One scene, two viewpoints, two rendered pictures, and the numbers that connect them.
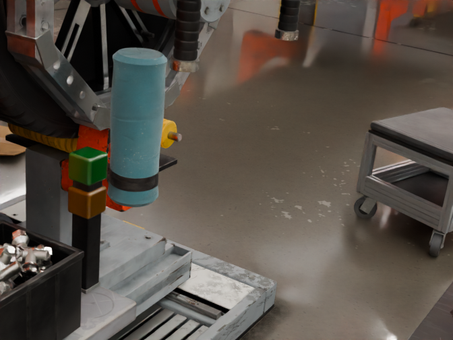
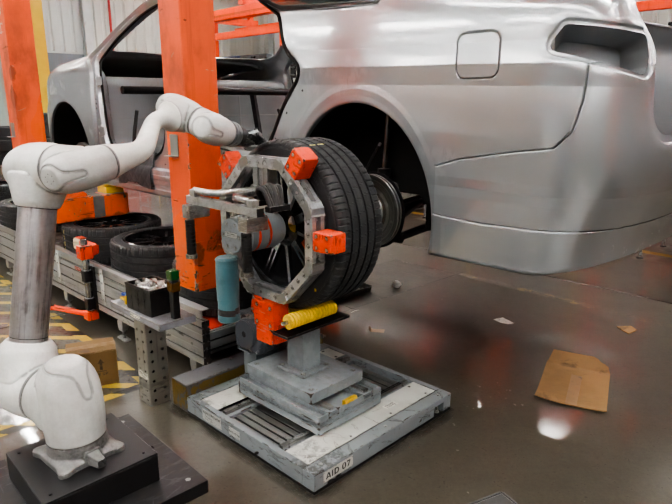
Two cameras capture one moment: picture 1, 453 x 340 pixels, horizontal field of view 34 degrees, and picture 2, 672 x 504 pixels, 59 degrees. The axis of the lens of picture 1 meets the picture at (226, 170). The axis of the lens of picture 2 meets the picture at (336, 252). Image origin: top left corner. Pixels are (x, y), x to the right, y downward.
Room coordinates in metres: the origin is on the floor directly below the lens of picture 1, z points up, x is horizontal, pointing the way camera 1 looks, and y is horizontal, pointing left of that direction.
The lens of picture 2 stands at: (2.16, -1.85, 1.32)
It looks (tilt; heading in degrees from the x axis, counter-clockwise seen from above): 14 degrees down; 105
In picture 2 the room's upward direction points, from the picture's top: straight up
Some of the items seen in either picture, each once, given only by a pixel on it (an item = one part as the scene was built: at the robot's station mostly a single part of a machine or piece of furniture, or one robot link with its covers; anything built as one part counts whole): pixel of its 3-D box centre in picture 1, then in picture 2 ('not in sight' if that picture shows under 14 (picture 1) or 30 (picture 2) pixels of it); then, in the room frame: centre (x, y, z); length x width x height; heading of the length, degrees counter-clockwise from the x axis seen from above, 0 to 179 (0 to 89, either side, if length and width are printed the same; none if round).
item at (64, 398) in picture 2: not in sight; (68, 396); (1.08, -0.64, 0.55); 0.18 x 0.16 x 0.22; 166
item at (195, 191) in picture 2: not in sight; (224, 181); (1.19, 0.14, 1.03); 0.19 x 0.18 x 0.11; 61
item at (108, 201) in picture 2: not in sight; (87, 193); (-0.61, 1.67, 0.69); 0.52 x 0.17 x 0.35; 61
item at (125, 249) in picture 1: (58, 208); (303, 345); (1.42, 0.35, 0.32); 0.40 x 0.30 x 0.28; 151
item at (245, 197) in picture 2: not in sight; (258, 186); (1.36, 0.05, 1.03); 0.19 x 0.18 x 0.11; 61
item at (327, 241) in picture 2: not in sight; (328, 241); (1.61, 0.05, 0.85); 0.09 x 0.08 x 0.07; 151
